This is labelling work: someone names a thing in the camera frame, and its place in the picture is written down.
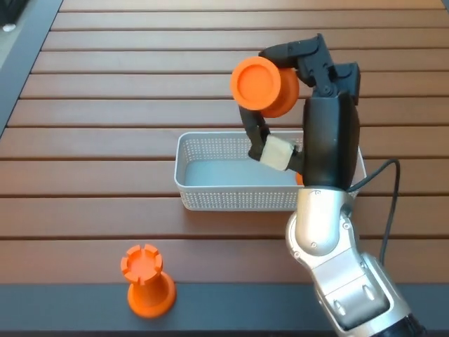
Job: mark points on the orange cup-topped chess piece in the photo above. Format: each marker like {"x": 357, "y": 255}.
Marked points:
{"x": 256, "y": 84}

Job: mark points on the small white object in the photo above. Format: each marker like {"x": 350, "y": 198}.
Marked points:
{"x": 8, "y": 27}

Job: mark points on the white perforated plastic basket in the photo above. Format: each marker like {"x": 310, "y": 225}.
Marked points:
{"x": 224, "y": 200}

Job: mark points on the orange rook chess piece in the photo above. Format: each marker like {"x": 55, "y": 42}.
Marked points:
{"x": 149, "y": 293}

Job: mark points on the black furniture piece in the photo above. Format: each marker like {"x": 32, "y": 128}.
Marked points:
{"x": 8, "y": 10}

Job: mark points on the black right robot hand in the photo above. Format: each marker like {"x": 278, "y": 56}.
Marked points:
{"x": 329, "y": 140}

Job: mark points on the orange tall spool-topped chess piece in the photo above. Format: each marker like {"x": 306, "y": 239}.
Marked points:
{"x": 299, "y": 179}

